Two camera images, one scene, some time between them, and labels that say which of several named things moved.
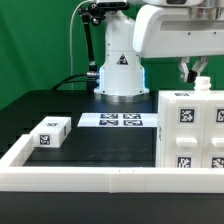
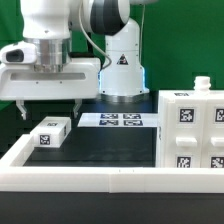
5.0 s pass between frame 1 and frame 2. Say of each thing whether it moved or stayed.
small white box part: stayed
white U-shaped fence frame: stayed
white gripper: moved
